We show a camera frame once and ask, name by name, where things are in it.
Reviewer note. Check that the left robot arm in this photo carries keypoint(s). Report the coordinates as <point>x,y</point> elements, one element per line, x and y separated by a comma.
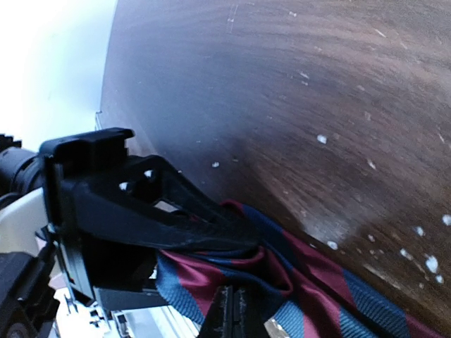
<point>17,169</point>

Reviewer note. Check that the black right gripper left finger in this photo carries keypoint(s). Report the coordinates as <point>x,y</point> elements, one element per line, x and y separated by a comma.
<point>219,319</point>

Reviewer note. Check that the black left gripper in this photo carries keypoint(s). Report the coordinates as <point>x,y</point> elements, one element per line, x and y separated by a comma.
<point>109,212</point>

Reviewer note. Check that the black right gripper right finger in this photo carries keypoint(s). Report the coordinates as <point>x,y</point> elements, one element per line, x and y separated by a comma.
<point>247,321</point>

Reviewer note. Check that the red navy striped tie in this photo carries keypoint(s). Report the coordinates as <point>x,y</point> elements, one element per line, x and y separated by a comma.
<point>305,292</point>

